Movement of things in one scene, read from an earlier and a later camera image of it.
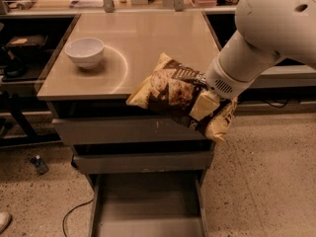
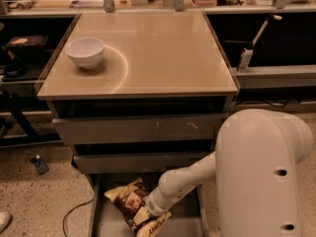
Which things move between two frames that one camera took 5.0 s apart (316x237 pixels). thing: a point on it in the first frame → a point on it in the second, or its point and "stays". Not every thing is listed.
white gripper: x=219 y=81 → x=154 y=205
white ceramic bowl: x=85 y=51 stays
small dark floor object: x=39 y=164 stays
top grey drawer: x=128 y=130 stays
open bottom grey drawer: x=154 y=203 stays
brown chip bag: x=172 y=87 → x=127 y=197
